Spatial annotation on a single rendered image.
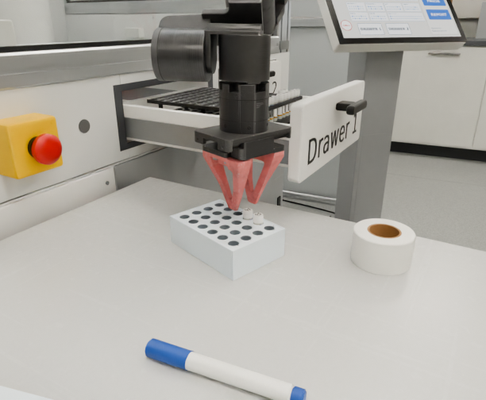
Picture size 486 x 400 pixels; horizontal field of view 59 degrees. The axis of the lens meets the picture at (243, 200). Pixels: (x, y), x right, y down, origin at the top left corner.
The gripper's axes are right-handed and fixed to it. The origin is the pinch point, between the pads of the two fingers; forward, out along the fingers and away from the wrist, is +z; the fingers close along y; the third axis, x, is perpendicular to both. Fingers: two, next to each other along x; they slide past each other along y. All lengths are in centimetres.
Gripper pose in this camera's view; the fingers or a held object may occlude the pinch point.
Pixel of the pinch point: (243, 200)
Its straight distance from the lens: 53.9
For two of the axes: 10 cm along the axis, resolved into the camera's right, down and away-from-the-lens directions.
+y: -7.4, 2.5, -6.2
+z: -0.1, 9.2, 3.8
